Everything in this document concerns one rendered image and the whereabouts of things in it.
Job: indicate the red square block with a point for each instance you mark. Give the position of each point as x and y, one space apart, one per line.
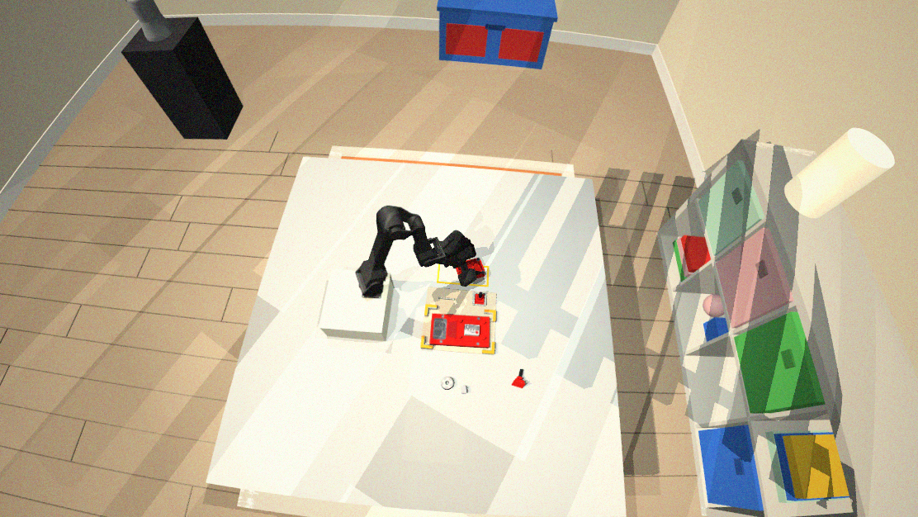
518 382

